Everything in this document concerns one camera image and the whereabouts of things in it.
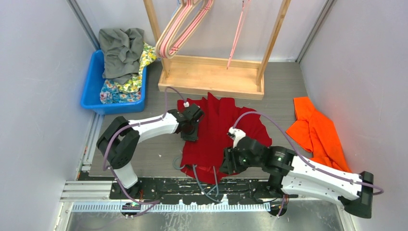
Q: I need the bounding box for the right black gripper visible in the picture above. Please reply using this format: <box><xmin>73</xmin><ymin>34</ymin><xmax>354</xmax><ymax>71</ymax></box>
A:
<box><xmin>219</xmin><ymin>145</ymin><xmax>262</xmax><ymax>176</ymax></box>

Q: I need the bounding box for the red skirt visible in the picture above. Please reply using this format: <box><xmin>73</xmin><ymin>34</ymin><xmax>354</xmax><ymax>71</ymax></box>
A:
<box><xmin>180</xmin><ymin>93</ymin><xmax>254</xmax><ymax>184</ymax></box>

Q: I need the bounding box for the grey-blue hanger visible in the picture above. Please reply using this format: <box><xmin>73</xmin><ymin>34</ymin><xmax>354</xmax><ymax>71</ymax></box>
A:
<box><xmin>172</xmin><ymin>156</ymin><xmax>221</xmax><ymax>203</ymax></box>

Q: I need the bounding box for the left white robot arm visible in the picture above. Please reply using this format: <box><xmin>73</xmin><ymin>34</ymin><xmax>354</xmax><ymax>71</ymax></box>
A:
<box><xmin>96</xmin><ymin>103</ymin><xmax>204</xmax><ymax>199</ymax></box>

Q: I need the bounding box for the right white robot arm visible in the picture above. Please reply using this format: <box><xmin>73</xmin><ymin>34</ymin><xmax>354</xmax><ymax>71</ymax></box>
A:
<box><xmin>219</xmin><ymin>137</ymin><xmax>374</xmax><ymax>218</ymax></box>

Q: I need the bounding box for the beige hanger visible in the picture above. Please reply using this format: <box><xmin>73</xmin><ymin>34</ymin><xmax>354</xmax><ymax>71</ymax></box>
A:
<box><xmin>155</xmin><ymin>0</ymin><xmax>204</xmax><ymax>59</ymax></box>

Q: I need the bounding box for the wooden clothes rack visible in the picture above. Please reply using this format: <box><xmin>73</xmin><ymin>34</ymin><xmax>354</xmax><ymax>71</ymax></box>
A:
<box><xmin>144</xmin><ymin>0</ymin><xmax>291</xmax><ymax>100</ymax></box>

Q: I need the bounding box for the yellow floral garment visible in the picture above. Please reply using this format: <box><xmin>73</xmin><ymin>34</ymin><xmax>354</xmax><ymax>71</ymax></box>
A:
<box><xmin>115</xmin><ymin>42</ymin><xmax>157</xmax><ymax>93</ymax></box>

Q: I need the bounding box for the blue floral garment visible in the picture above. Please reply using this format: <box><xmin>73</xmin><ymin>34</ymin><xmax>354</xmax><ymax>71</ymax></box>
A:
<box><xmin>99</xmin><ymin>79</ymin><xmax>141</xmax><ymax>104</ymax></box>

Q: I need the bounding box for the orange garment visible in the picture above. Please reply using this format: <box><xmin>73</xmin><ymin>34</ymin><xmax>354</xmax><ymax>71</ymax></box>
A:
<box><xmin>286</xmin><ymin>97</ymin><xmax>351</xmax><ymax>173</ymax></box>

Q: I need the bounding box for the grey garment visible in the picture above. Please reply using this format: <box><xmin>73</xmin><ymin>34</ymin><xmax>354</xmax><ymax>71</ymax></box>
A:
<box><xmin>99</xmin><ymin>28</ymin><xmax>144</xmax><ymax>85</ymax></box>

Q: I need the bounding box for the blue plastic bin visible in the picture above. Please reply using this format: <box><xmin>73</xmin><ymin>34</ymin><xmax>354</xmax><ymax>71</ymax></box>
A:
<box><xmin>80</xmin><ymin>50</ymin><xmax>147</xmax><ymax>115</ymax></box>

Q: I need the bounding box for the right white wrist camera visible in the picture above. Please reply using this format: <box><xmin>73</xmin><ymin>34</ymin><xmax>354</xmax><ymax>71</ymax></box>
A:
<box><xmin>227</xmin><ymin>127</ymin><xmax>246</xmax><ymax>148</ymax></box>

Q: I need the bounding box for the slotted cable duct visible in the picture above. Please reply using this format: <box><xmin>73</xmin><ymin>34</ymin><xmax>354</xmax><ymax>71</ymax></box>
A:
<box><xmin>72</xmin><ymin>201</ymin><xmax>271</xmax><ymax>212</ymax></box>

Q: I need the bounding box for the thin pink wire hanger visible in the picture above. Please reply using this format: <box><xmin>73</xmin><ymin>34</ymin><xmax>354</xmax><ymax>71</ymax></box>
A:
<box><xmin>226</xmin><ymin>0</ymin><xmax>252</xmax><ymax>69</ymax></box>

